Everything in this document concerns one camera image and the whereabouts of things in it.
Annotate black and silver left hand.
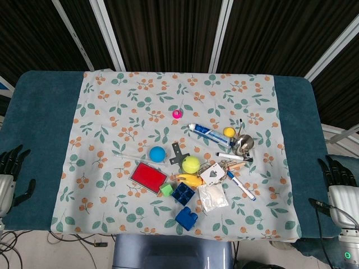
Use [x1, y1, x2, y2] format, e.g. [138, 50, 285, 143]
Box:
[0, 144, 36, 218]

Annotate black and silver right hand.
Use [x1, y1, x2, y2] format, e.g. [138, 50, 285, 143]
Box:
[308, 155, 359, 228]

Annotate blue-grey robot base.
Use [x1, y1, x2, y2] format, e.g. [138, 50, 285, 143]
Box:
[112, 234, 235, 269]

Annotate teal blanket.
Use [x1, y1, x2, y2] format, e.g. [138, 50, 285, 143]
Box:
[0, 69, 343, 264]

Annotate white marker with blue cap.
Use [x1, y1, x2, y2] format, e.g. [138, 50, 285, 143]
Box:
[226, 170, 256, 202]

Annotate wooden stick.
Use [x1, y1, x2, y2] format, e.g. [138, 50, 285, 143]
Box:
[227, 161, 247, 171]

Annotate white marker with black cap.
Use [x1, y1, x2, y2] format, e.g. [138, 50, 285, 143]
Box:
[215, 152, 253, 163]

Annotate clear plastic straw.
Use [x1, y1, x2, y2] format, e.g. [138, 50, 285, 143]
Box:
[113, 152, 169, 166]

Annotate clear bag with white contents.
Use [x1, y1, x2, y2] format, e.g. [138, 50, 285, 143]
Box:
[197, 184, 229, 212]

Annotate floral print cloth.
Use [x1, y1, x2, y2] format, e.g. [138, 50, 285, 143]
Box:
[50, 70, 302, 243]

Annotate ace of spades card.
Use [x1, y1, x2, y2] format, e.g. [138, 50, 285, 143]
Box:
[200, 164, 227, 185]

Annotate red ink pad case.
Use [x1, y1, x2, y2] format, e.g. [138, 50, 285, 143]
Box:
[128, 161, 168, 194]

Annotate blue white toothpaste tube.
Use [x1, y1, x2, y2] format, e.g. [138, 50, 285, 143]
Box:
[187, 123, 235, 148]

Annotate blue ball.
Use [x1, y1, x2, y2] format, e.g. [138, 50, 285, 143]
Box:
[149, 146, 167, 164]

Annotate yellow banana toy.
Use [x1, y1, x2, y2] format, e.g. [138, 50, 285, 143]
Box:
[176, 173, 206, 188]

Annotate yellow-green tennis ball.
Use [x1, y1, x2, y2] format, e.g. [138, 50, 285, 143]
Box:
[182, 155, 201, 174]

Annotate blue stepped building block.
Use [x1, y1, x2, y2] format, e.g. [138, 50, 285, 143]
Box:
[174, 206, 199, 231]

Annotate green foam cube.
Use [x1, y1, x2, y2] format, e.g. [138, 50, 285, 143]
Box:
[159, 183, 174, 197]

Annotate blue square building block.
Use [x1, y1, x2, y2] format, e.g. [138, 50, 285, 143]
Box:
[171, 182, 196, 207]

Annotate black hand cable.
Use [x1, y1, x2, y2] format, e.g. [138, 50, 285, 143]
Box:
[310, 198, 359, 269]

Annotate black floor cables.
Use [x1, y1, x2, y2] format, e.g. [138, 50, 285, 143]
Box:
[0, 229, 116, 269]

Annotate braided keychain cord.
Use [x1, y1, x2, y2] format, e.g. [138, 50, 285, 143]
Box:
[217, 159, 232, 184]

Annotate white frame post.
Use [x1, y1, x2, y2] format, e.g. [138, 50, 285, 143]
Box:
[208, 0, 234, 74]
[89, 0, 126, 72]
[51, 0, 95, 71]
[304, 20, 359, 82]

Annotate black metal bracket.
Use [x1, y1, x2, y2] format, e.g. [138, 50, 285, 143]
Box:
[169, 142, 191, 166]

